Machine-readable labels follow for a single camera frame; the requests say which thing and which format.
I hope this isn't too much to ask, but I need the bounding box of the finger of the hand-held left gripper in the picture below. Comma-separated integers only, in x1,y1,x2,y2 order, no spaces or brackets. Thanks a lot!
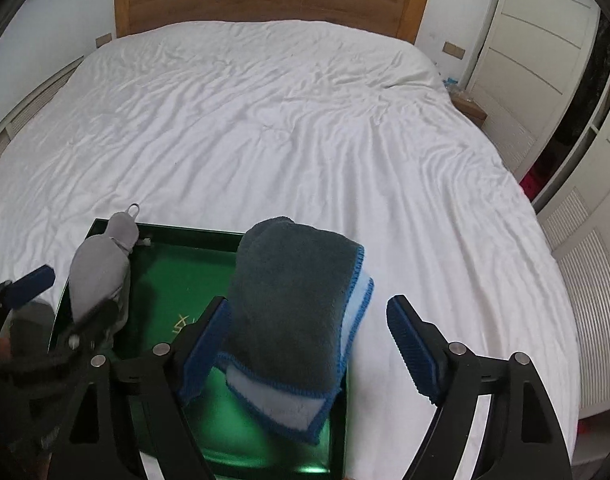
15,300,120,367
0,264,56,321

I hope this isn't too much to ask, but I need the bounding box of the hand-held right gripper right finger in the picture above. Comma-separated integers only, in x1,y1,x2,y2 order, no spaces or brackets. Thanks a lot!
386,294,575,480

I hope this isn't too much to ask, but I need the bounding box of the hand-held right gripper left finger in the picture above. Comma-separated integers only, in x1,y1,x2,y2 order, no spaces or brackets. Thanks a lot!
55,296,233,480

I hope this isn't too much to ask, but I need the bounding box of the grey umbrella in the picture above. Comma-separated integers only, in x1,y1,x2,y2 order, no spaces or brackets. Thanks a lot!
69,203,140,336

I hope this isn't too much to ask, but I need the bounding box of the green tray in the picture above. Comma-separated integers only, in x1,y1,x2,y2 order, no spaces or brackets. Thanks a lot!
47,217,348,478

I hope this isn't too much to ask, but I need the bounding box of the grey towel with blue trim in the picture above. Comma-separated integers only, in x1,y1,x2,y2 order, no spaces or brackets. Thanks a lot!
225,216,375,446

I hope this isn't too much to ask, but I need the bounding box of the red cloth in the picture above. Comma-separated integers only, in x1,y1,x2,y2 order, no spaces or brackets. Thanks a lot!
519,162,542,202

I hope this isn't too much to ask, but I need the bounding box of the bed with white sheet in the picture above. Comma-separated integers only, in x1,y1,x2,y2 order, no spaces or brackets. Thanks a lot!
0,20,581,480

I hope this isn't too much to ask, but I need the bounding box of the wooden nightstand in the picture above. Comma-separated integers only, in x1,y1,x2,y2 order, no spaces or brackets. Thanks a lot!
452,91,487,123

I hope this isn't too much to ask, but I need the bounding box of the white wardrobe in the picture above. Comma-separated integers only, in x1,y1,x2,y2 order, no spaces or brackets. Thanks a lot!
460,0,610,421

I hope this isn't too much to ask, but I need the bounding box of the wooden headboard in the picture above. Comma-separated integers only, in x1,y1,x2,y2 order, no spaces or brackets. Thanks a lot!
114,0,430,43

